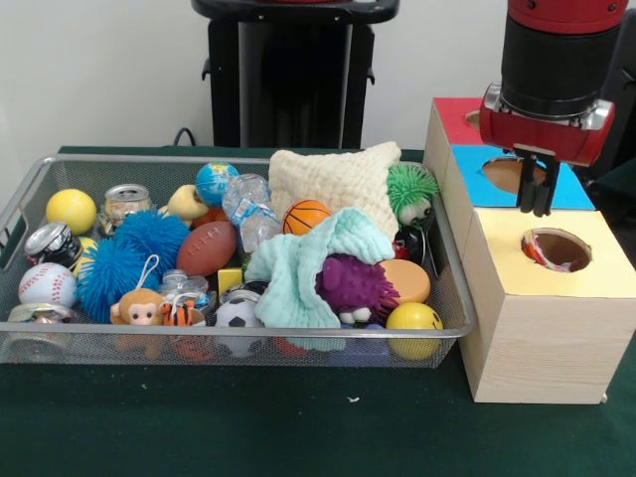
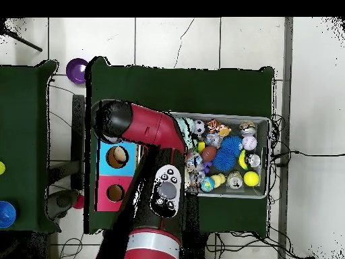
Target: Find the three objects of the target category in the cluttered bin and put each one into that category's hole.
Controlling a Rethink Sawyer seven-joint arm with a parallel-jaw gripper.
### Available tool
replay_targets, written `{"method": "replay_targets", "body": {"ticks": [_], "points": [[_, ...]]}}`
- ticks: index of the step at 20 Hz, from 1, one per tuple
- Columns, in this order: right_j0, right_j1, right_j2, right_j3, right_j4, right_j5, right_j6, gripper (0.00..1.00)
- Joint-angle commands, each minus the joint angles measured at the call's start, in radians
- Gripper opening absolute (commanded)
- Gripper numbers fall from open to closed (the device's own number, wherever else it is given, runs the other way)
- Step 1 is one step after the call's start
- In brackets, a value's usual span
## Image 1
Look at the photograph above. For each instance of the toy burger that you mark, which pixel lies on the toy burger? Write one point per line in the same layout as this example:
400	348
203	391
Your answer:
407	280

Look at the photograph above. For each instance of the blue spiky ball toy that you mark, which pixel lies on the blue spiky ball toy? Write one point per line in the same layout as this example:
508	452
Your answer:
129	258

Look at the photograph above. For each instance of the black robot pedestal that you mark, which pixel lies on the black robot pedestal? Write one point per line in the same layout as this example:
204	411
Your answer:
288	74

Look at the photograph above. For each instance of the brown toy football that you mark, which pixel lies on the brown toy football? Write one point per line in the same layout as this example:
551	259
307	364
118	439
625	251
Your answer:
206	248

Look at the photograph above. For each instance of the small tiger toy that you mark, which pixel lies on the small tiger toy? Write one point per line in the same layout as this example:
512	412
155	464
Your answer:
179	313

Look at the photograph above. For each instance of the wooden box with three holes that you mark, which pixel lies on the wooden box with three holes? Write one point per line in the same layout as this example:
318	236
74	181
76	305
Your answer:
541	338

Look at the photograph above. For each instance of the clear mesh bin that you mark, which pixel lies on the clear mesh bin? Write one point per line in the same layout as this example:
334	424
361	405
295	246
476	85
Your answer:
298	348

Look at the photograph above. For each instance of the multicoloured patterned cloth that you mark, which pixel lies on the multicoloured patterned cloth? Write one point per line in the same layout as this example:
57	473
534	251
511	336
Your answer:
534	250

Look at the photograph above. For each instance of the plain yellow ball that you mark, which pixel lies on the plain yellow ball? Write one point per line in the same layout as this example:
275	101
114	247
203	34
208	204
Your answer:
71	211

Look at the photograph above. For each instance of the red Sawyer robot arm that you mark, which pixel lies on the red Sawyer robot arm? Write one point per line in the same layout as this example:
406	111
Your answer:
556	54

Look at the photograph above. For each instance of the purple spiky toy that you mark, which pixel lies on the purple spiky toy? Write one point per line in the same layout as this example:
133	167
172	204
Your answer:
355	283

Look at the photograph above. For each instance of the green spiky ball toy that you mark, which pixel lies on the green spiky ball toy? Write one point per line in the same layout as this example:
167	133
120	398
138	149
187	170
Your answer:
412	186

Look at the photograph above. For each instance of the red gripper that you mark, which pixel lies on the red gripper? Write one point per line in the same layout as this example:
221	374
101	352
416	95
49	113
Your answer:
541	136

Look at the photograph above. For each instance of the black panel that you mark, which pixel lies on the black panel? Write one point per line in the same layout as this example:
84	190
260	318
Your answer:
623	99

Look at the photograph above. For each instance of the mint green knitted cloth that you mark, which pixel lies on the mint green knitted cloth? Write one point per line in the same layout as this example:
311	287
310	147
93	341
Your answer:
293	268

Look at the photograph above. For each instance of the cream knitted cloth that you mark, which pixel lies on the cream knitted cloth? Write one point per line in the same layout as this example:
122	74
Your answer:
333	179

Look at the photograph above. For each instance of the small soccer ball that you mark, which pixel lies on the small soccer ball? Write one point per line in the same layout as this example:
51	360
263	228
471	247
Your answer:
237	313

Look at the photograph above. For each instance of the small orange basketball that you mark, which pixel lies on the small orange basketball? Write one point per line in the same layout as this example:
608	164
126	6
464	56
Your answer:
305	216

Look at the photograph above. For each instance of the yellow smiley ball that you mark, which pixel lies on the yellow smiley ball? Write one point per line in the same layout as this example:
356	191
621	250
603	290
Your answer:
412	315

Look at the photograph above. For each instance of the small baseball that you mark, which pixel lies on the small baseball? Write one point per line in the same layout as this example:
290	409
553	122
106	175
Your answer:
47	283

